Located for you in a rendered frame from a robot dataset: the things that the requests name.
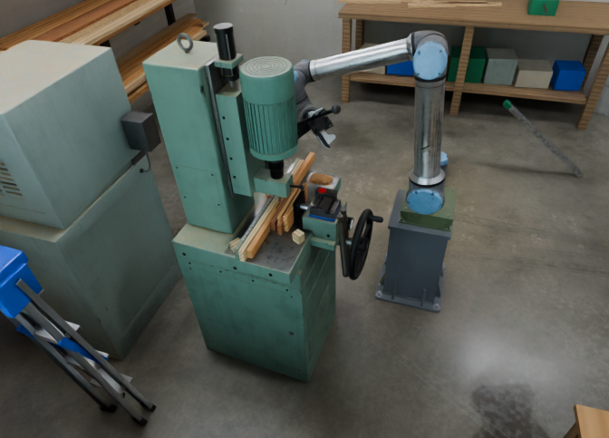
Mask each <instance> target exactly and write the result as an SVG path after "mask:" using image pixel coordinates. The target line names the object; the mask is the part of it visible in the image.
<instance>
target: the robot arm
mask: <svg viewBox="0 0 609 438"><path fill-rule="evenodd" d="M449 48H450V47H449V42H448V40H447V38H446V37H445V36H444V35H443V34H441V33H439V32H436V31H418V32H414V33H411V34H410V35H409V37H408V38H405V39H401V40H398V41H394V42H389V43H386V44H379V45H375V46H372V47H367V48H363V49H360V50H356V51H352V52H349V53H344V54H337V55H334V56H330V57H326V58H323V59H318V60H312V61H307V60H301V61H299V62H297V63H296V64H295V65H294V74H295V104H296V119H297V120H298V121H299V122H301V121H303V120H306V119H308V118H311V117H313V116H315V115H317V114H320V113H322V112H326V111H327V110H326V109H325V108H324V107H323V108H320V109H317V108H316V107H314V106H313V105H312V104H311V101H310V99H309V97H308V95H307V93H306V91H305V86H306V85H307V84H308V83H313V82H317V81H319V80H323V79H327V78H332V77H336V76H340V75H345V74H348V73H357V72H360V71H365V70H370V69H373V68H378V67H382V66H386V65H391V64H395V63H402V62H407V61H412V64H413V69H414V79H415V104H414V168H413V169H412V170H411V171H410V174H409V189H408V191H407V193H406V202H407V204H408V205H409V207H410V208H411V209H412V210H413V211H415V212H417V213H419V214H423V215H429V214H432V213H435V212H437V211H438V210H439V209H441V208H442V207H443V206H444V203H445V196H444V186H445V179H446V171H447V167H448V163H449V162H448V160H449V157H448V155H447V154H446V153H445V152H443V151H441V144H442V128H443V112H444V95H445V79H446V75H447V61H448V52H449ZM330 125H331V126H330ZM331 127H333V124H332V122H331V120H330V119H329V118H328V117H327V115H325V116H324V117H321V118H319V119H316V120H314V121H311V122H308V123H306V124H303V125H301V126H298V127H297V133H298V139H299V138H301V137H302V136H303V135H305V134H306V133H307V132H309V131H310V130H312V132H313V133H314V135H316V137H317V139H318V140H319V142H321V143H322V144H323V146H324V147H325V148H328V149H331V147H330V146H329V143H331V142H332V141H333V140H334V139H335V135H334V134H330V135H329V134H327V133H326V132H325V131H322V130H327V129H329V128H331ZM320 131H322V132H321V133H320Z"/></svg>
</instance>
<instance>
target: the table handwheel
mask: <svg viewBox="0 0 609 438"><path fill-rule="evenodd" d="M369 215H373V214H372V211H371V210H370V209H365V210H364V211H363V212H362V214H361V216H360V217H359V219H358V222H357V225H356V228H355V231H354V233H353V237H352V238H350V237H345V244H346V246H349V247H351V248H350V254H349V261H348V276H349V278H350V279H351V280H356V279H357V278H358V277H359V276H360V275H361V273H362V270H363V266H364V263H365V260H366V258H367V254H368V250H369V246H370V242H371V237H372V224H373V221H372V220H370V219H368V218H369ZM365 222H366V228H365V231H364V232H363V227H364V224H365ZM362 232H363V235H362ZM361 235H362V237H361ZM356 257H357V258H356Z"/></svg>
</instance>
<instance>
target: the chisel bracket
mask: <svg viewBox="0 0 609 438"><path fill-rule="evenodd" d="M254 183H255V190H256V191H257V192H262V193H265V194H270V195H275V196H278V197H283V198H287V197H288V196H289V194H290V192H291V191H292V189H293V188H290V187H289V186H290V185H294V183H293V174H292V173H287V172H284V177H283V178H281V179H278V180H275V179H272V178H271V176H270V170H269V169H264V168H260V170H259V171H258V172H257V174H256V175H255V176H254Z"/></svg>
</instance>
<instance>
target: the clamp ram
mask: <svg viewBox="0 0 609 438"><path fill-rule="evenodd" d="M311 206H312V205H309V204H305V191H304V190H301V191H300V192H299V194H298V196H297V197H296V199H295V201H294V203H293V209H294V220H295V221H298V220H299V218H300V217H301V215H302V213H303V212H304V210H307V208H308V207H309V208H310V207H311Z"/></svg>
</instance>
